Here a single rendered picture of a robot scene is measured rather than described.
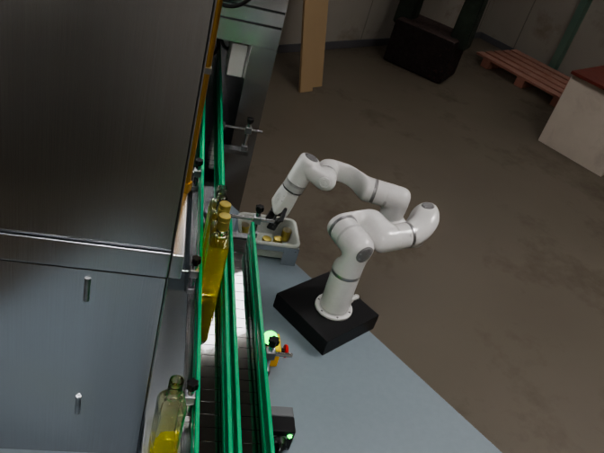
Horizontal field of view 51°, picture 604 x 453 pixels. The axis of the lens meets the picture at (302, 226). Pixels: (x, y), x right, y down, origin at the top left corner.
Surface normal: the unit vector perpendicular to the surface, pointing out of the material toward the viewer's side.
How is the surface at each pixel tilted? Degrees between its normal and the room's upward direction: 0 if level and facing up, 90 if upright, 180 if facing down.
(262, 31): 90
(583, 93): 90
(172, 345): 0
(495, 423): 0
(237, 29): 90
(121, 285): 90
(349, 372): 0
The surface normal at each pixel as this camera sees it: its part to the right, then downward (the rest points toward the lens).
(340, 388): 0.25, -0.80
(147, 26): 0.11, 0.59
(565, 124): -0.72, 0.24
